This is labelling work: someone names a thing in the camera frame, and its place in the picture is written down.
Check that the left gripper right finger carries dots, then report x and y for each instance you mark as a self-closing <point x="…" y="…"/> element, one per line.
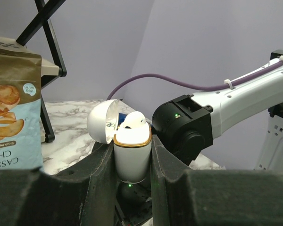
<point x="182" y="196"/>

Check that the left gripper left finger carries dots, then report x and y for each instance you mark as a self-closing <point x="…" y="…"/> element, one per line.
<point x="81" y="195"/>

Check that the white earbud charging case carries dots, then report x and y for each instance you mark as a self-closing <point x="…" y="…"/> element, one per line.
<point x="131" y="147"/>

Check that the white earbud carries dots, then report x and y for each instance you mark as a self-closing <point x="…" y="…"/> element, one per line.
<point x="133" y="120"/>

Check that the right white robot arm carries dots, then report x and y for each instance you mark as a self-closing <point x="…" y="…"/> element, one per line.
<point x="188" y="124"/>

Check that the blue doritos bag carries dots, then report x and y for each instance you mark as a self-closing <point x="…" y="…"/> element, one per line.
<point x="122" y="117"/>

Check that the cassava chips bag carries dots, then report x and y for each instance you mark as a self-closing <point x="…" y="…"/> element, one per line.
<point x="20" y="110"/>

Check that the black and cream shelf rack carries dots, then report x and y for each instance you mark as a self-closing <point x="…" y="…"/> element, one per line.
<point x="51" y="70"/>

